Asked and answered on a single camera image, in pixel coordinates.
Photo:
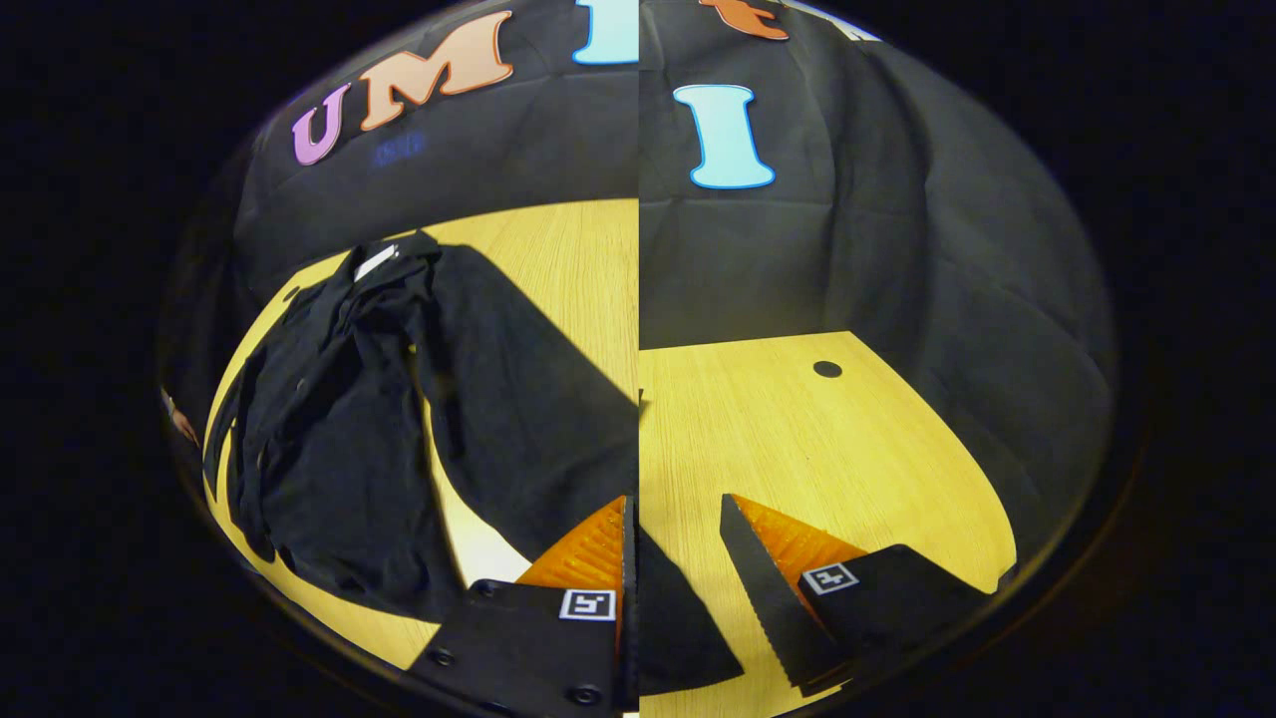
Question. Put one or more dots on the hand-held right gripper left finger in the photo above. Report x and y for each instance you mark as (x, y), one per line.
(528, 648)

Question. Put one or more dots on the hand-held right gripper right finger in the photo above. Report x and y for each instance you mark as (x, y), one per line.
(768, 598)

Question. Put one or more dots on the black backdrop cloth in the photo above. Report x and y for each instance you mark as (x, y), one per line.
(897, 249)

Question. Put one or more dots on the black jacket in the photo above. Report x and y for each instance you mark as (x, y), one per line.
(359, 449)

